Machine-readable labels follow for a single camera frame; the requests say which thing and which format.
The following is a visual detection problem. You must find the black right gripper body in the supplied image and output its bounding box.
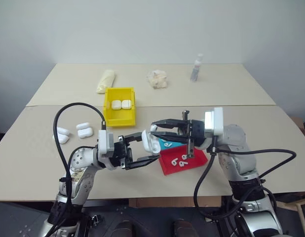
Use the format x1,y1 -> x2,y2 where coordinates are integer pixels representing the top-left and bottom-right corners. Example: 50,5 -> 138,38
177,110 -> 210,159

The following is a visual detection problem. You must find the yellow plastic bin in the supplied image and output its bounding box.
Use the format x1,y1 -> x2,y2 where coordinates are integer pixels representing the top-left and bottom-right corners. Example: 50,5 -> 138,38
103,86 -> 139,127

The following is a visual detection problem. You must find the brown cardboard box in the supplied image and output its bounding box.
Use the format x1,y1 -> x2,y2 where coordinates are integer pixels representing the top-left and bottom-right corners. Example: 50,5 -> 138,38
289,116 -> 305,144

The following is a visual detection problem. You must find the crumpled clear plastic bag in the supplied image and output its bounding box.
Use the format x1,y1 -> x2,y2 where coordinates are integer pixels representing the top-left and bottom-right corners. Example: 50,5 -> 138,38
146,69 -> 169,89

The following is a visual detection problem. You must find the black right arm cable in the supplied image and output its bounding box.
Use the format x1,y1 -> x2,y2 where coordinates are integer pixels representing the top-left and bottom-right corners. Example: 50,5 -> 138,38
193,135 -> 298,221

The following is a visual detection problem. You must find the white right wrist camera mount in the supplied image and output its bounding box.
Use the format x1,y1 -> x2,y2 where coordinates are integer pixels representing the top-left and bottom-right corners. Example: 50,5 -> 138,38
204,106 -> 224,137

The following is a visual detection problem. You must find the light wooden frame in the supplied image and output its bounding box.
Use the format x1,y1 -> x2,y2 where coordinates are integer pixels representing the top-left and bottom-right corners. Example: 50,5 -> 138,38
275,194 -> 305,237

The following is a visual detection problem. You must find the brown cardboard panel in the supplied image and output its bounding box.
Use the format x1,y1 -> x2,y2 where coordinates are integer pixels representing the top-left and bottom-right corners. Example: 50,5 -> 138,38
128,196 -> 222,208

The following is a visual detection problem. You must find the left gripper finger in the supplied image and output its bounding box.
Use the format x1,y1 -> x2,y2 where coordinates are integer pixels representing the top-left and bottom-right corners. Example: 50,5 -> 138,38
123,132 -> 144,145
124,155 -> 161,171

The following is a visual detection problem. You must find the small clear spray bottle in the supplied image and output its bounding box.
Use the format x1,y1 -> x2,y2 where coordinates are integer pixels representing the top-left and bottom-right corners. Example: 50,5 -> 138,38
190,53 -> 204,82

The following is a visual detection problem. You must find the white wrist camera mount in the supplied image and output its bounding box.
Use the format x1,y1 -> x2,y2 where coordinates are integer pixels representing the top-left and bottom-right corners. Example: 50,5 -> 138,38
97,130 -> 115,159
204,106 -> 224,137

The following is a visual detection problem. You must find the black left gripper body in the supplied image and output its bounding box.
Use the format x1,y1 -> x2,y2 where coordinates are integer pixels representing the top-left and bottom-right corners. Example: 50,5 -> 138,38
108,135 -> 133,171

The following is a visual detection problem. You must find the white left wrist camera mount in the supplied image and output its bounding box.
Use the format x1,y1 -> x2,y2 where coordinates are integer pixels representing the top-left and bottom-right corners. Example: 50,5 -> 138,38
97,130 -> 115,159

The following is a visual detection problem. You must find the red plastic tray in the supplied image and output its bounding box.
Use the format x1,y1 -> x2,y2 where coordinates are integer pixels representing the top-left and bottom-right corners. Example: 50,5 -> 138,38
158,144 -> 209,176

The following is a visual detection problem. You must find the cream filled plastic bag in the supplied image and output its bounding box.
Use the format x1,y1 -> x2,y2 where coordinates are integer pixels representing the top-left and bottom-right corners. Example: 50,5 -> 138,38
96,70 -> 117,95

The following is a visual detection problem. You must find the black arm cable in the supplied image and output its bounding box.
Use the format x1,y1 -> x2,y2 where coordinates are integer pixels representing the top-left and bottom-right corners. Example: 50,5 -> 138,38
45,102 -> 108,237
193,135 -> 298,221

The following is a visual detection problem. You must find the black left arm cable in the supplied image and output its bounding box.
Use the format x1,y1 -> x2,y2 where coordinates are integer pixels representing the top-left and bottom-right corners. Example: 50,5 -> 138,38
45,102 -> 108,237

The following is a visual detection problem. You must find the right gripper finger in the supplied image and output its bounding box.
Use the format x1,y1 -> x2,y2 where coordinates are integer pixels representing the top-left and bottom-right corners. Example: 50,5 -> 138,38
151,118 -> 191,129
150,130 -> 190,144

